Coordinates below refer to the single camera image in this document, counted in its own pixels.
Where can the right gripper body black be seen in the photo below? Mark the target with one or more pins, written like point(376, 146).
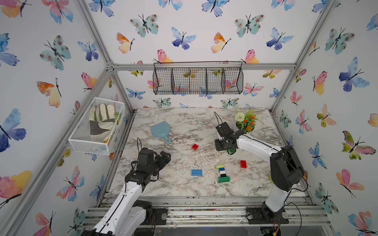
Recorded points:
point(220, 144)

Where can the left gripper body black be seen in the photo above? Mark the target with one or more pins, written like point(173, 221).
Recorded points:
point(158, 162)

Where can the green long lego brick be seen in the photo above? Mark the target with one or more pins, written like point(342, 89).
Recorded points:
point(224, 179)

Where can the blue long lego brick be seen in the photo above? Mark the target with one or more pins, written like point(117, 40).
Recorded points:
point(196, 173)

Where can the lime green lego brick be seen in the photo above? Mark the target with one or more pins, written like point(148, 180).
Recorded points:
point(219, 166)

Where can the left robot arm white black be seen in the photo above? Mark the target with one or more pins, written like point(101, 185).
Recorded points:
point(127, 213)

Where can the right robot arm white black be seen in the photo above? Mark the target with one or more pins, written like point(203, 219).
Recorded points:
point(286, 169)

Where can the red lego brick right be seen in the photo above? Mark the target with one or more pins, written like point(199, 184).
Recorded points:
point(243, 164)

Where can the light blue dustpan scoop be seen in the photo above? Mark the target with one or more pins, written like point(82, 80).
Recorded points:
point(162, 131)

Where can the white pot with flowers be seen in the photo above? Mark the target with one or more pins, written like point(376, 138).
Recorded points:
point(246, 121)

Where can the work glove white grey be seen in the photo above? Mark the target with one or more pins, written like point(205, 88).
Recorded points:
point(101, 120)

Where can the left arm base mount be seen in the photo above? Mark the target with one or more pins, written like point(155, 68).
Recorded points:
point(154, 215)

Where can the white wire wall basket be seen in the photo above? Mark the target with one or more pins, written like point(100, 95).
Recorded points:
point(80, 137)

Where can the black wire wall basket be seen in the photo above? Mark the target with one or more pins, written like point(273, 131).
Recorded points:
point(202, 78)

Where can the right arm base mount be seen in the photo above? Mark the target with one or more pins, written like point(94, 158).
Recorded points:
point(264, 215)

